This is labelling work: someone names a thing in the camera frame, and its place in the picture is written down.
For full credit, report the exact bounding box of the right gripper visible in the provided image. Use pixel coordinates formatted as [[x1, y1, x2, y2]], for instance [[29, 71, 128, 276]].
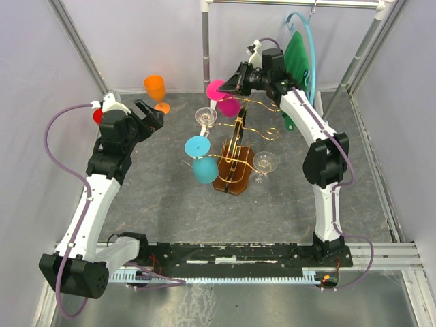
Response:
[[218, 61, 269, 97]]

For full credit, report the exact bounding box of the orange wine glass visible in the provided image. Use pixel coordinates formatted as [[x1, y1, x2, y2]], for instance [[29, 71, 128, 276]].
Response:
[[143, 75, 170, 114]]

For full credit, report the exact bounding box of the pink wine glass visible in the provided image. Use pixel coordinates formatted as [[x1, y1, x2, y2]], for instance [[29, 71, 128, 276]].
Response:
[[206, 80, 241, 118]]

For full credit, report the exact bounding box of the red wine glass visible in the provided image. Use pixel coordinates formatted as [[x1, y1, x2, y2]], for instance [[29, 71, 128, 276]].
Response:
[[93, 108, 103, 125]]

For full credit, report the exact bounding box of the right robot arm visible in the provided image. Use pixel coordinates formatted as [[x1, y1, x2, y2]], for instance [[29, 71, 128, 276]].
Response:
[[218, 48, 349, 266]]

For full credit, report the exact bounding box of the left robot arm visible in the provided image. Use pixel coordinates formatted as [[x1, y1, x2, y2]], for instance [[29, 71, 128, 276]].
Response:
[[39, 94, 164, 299]]

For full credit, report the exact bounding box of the clear wine glass rear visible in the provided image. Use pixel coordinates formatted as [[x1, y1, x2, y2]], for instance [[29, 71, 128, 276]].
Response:
[[194, 107, 217, 138]]

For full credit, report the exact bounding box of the clear wine glass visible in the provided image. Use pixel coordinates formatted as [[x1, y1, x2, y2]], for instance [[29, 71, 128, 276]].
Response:
[[194, 107, 217, 138], [251, 151, 279, 186]]

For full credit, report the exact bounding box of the blue wine glass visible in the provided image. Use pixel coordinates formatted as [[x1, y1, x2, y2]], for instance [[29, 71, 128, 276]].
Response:
[[185, 136, 219, 184]]

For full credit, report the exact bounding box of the clear wine glass front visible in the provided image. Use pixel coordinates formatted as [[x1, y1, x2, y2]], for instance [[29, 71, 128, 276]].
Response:
[[251, 151, 279, 186]]

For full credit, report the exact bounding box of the green cloth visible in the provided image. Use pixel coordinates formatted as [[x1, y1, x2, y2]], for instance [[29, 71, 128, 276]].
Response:
[[281, 31, 313, 131]]

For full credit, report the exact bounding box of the light blue clothes hanger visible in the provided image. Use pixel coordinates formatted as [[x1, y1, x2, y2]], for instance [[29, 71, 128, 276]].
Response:
[[285, 12, 317, 100]]

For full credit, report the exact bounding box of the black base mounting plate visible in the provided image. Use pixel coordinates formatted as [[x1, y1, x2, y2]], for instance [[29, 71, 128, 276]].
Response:
[[133, 243, 353, 279]]

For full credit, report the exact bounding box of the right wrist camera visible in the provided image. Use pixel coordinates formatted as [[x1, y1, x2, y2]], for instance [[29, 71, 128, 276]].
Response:
[[246, 40, 262, 68]]

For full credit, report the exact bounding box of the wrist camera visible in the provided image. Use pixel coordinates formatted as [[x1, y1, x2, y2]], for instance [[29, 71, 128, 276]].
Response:
[[91, 91, 131, 114], [246, 40, 262, 68]]

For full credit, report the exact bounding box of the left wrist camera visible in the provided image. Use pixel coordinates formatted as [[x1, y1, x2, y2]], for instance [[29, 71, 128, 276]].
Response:
[[91, 91, 131, 114]]

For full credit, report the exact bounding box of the silver clothes rail stand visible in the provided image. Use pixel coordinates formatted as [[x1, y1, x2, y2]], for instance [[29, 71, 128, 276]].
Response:
[[200, 1, 396, 119]]

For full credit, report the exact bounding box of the gold wire glass rack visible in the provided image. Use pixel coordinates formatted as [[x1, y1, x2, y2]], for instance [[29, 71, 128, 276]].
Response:
[[208, 95, 280, 196]]

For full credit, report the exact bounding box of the light blue cable duct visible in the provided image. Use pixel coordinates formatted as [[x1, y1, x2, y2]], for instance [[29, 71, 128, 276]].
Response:
[[108, 268, 320, 285]]

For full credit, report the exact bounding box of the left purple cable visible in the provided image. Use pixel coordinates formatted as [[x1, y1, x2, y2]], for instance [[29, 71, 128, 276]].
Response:
[[44, 103, 187, 320]]

